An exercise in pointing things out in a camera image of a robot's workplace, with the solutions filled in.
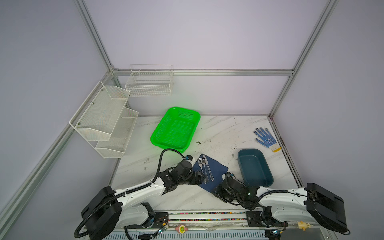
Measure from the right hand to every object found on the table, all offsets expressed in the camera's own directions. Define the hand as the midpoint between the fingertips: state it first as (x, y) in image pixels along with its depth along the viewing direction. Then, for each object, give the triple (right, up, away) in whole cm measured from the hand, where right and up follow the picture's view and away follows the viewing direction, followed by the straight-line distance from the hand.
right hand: (210, 194), depth 79 cm
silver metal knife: (0, +11, +11) cm, 16 cm away
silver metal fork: (-5, +13, +14) cm, 20 cm away
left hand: (-6, +9, +1) cm, 10 cm away
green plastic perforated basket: (-23, +35, +34) cm, 54 cm away
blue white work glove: (+44, +27, +25) cm, 58 cm away
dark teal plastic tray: (+30, +10, +12) cm, 33 cm away
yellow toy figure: (+42, -10, -11) cm, 45 cm away
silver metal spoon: (-3, +15, +14) cm, 21 cm away
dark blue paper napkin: (+5, +10, +12) cm, 16 cm away
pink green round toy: (-14, -11, -12) cm, 22 cm away
